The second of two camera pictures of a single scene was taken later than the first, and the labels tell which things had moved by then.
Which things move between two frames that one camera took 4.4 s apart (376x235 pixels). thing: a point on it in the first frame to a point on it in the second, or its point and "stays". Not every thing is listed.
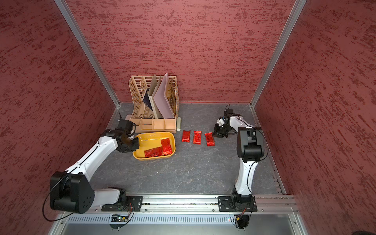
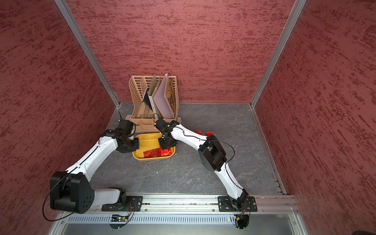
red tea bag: [167, 149] stays
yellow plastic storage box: [148, 140] stays
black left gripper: [135, 147] stays
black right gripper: [218, 132] to [164, 146]
